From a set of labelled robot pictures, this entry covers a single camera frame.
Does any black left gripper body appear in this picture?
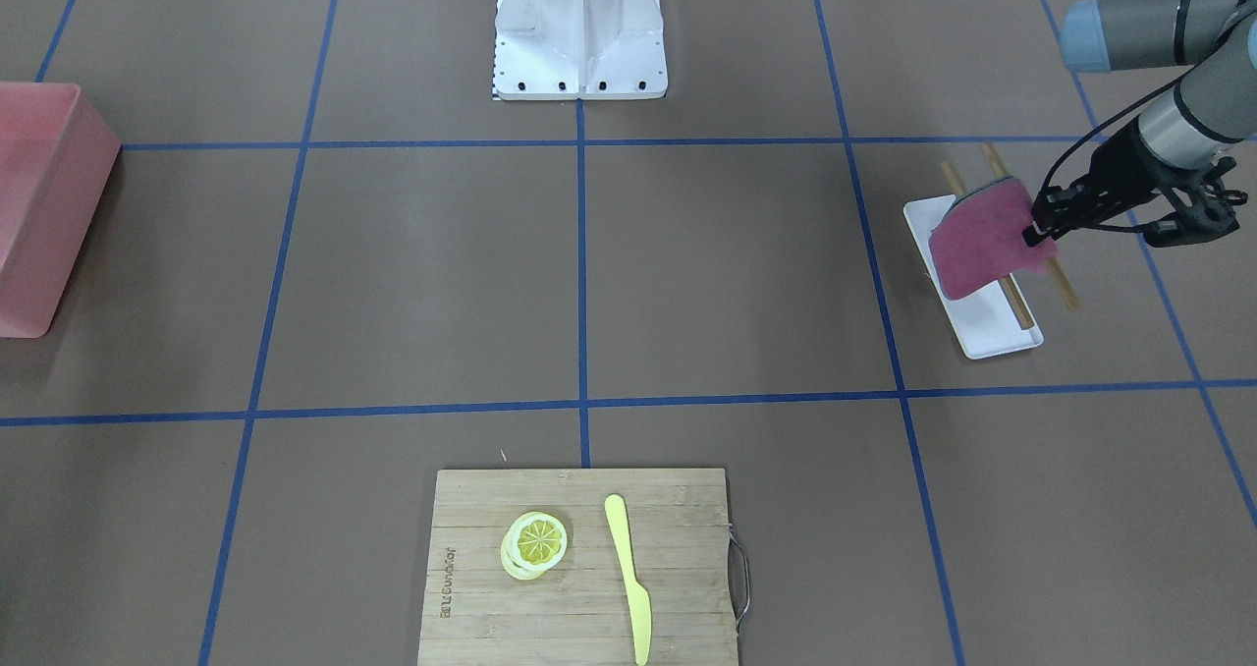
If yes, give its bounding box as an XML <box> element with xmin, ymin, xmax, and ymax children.
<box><xmin>1032</xmin><ymin>123</ymin><xmax>1175</xmax><ymax>237</ymax></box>

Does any magenta microfiber cloth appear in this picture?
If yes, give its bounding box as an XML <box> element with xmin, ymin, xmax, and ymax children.
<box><xmin>928</xmin><ymin>177</ymin><xmax>1060</xmax><ymax>300</ymax></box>

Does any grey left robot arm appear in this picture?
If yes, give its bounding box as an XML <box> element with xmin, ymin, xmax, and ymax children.
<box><xmin>1022</xmin><ymin>0</ymin><xmax>1256</xmax><ymax>248</ymax></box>

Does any wooden rack rod outer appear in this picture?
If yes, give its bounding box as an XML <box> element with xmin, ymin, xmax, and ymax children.
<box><xmin>980</xmin><ymin>141</ymin><xmax>1082</xmax><ymax>312</ymax></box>

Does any white rectangular tray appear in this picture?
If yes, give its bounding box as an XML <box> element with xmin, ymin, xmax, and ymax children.
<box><xmin>903</xmin><ymin>194</ymin><xmax>1045</xmax><ymax>361</ymax></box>

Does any yellow plastic knife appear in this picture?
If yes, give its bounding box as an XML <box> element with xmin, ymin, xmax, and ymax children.
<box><xmin>603</xmin><ymin>493</ymin><xmax>654</xmax><ymax>665</ymax></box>

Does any yellow lemon slice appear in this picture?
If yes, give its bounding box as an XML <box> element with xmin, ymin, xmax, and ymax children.
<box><xmin>499</xmin><ymin>511</ymin><xmax>569</xmax><ymax>582</ymax></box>

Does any bamboo cutting board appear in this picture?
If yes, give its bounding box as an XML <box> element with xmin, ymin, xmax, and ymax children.
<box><xmin>416</xmin><ymin>469</ymin><xmax>739</xmax><ymax>665</ymax></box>

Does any pink plastic bin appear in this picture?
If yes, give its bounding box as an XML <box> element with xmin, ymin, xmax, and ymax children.
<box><xmin>1</xmin><ymin>83</ymin><xmax>121</xmax><ymax>339</ymax></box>

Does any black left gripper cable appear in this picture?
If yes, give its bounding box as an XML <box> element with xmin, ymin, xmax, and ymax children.
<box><xmin>1041</xmin><ymin>75</ymin><xmax>1194</xmax><ymax>205</ymax></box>

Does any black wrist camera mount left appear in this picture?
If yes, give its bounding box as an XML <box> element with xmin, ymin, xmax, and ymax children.
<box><xmin>1138</xmin><ymin>155</ymin><xmax>1248</xmax><ymax>248</ymax></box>

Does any metal cutting board handle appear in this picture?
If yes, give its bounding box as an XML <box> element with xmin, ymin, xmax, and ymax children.
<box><xmin>729</xmin><ymin>527</ymin><xmax>753</xmax><ymax>640</ymax></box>

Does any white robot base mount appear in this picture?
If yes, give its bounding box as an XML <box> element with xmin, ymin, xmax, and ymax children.
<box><xmin>491</xmin><ymin>0</ymin><xmax>669</xmax><ymax>101</ymax></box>

